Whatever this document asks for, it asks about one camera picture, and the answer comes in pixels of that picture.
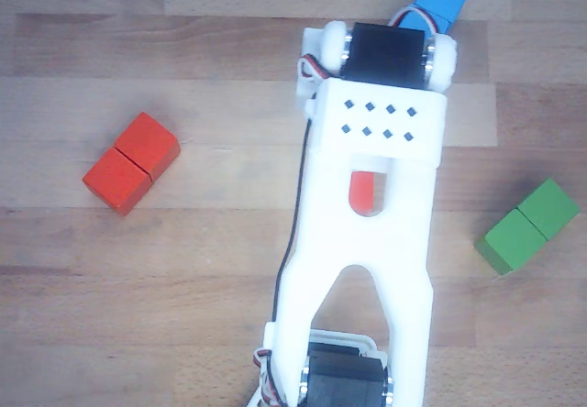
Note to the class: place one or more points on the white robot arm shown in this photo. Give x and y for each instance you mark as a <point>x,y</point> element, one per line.
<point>367,242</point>

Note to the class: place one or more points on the green double block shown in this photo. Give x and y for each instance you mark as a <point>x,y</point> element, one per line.
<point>527,228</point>

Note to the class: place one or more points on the red double block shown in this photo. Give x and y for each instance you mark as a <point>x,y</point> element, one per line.
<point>130,164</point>

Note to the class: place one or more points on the small red cube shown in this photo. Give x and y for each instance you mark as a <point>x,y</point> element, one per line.
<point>362,191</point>

